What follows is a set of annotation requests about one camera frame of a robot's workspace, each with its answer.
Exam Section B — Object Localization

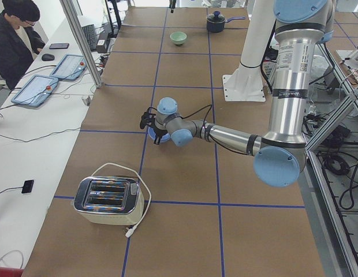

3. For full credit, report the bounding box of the aluminium frame post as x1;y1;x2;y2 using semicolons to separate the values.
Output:
60;0;102;89

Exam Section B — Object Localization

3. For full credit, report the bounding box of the black smartphone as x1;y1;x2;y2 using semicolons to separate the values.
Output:
49;43;69;50

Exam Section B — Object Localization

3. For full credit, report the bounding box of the person in black jacket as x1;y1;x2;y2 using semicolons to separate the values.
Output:
0;1;46;89

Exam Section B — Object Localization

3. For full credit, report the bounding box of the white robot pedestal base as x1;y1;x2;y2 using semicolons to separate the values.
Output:
222;0;275;102

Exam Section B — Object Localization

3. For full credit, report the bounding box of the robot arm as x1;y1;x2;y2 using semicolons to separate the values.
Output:
140;1;335;187

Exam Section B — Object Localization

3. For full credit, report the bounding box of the dark blue saucepan with lid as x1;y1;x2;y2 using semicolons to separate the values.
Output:
206;10;246;33

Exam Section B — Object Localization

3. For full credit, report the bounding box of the blue bowl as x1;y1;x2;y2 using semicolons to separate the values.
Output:
148;128;171;144

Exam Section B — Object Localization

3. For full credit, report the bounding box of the black keyboard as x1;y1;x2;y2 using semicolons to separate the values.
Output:
81;24;97;51

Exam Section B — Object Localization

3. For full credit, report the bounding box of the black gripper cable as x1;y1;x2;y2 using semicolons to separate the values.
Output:
146;104;256;155

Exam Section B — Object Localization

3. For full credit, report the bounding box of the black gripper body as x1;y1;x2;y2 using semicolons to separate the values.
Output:
139;111;165;139

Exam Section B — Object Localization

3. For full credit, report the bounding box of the cream toaster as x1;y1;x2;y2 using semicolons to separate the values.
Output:
73;176;144;226

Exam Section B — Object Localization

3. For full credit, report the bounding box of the black computer mouse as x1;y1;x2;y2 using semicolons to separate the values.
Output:
42;54;55;61

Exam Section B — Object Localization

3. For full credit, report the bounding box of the blue teach pendant tablet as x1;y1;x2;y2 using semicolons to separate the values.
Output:
50;54;86;81
11;74;59;107

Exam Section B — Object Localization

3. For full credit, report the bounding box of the green bowl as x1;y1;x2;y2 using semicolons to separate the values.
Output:
170;31;188;46

